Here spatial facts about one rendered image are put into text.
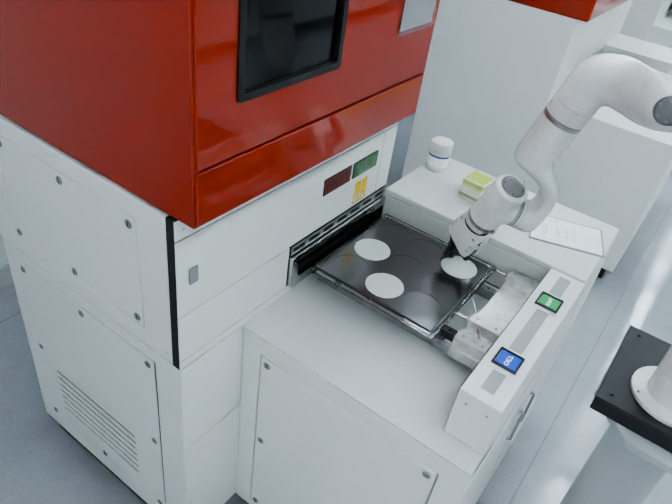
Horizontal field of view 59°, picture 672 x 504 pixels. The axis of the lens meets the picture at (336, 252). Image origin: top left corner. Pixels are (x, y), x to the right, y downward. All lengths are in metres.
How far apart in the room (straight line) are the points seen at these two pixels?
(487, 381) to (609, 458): 0.51
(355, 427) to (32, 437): 1.31
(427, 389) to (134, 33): 0.95
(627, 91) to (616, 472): 0.93
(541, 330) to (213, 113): 0.88
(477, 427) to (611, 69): 0.75
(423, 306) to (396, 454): 0.36
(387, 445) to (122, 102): 0.89
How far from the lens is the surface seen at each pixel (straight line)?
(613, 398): 1.55
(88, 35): 1.15
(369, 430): 1.41
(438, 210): 1.77
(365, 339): 1.50
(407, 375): 1.44
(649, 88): 1.25
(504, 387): 1.30
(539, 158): 1.39
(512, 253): 1.71
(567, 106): 1.34
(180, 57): 0.97
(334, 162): 1.50
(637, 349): 1.72
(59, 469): 2.30
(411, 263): 1.64
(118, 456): 2.02
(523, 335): 1.44
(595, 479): 1.79
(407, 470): 1.42
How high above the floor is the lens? 1.86
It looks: 36 degrees down
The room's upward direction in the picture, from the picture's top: 9 degrees clockwise
